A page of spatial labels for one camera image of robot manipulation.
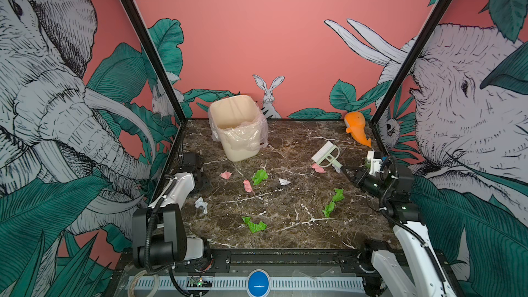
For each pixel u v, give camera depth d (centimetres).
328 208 86
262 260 75
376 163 68
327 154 81
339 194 90
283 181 95
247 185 93
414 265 45
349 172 73
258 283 69
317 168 100
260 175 96
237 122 84
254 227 81
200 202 88
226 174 97
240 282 70
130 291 67
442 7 76
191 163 70
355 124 113
